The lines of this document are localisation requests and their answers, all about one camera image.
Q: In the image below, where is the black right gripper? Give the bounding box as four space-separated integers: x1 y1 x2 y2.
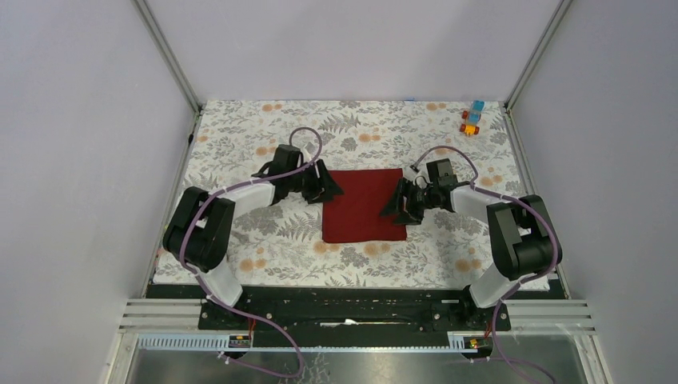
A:
378 177 438 226

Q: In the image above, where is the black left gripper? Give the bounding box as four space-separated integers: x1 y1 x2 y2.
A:
287 159 345 204

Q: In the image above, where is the dark red cloth napkin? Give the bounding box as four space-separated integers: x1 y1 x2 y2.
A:
321 169 407 244

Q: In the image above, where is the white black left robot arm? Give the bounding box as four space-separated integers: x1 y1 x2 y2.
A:
162 144 344 329

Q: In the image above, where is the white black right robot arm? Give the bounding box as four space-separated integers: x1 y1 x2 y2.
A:
380 159 562 330

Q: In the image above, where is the floral patterned tablecloth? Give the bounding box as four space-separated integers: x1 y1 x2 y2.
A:
183 100 525 290

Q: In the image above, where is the blue orange toy car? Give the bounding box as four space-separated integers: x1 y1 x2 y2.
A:
460 100 485 136

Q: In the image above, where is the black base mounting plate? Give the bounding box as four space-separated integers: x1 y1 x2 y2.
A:
146 283 570 348

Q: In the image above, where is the white slotted cable duct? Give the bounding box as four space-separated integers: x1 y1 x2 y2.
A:
138 330 485 355

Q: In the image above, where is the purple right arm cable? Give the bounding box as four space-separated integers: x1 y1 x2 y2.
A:
410 146 560 384

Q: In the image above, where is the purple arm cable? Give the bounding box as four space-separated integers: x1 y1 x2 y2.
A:
177 126 324 378
410 146 560 384

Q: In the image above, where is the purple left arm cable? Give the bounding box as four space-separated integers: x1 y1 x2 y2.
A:
177 126 324 378

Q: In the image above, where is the left aluminium frame post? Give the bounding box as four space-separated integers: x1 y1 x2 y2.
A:
131 0 203 114

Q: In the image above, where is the aluminium frame post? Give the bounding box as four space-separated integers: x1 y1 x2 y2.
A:
504 0 573 110
131 0 203 114

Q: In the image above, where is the right aluminium frame post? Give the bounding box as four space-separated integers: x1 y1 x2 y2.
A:
504 0 573 110

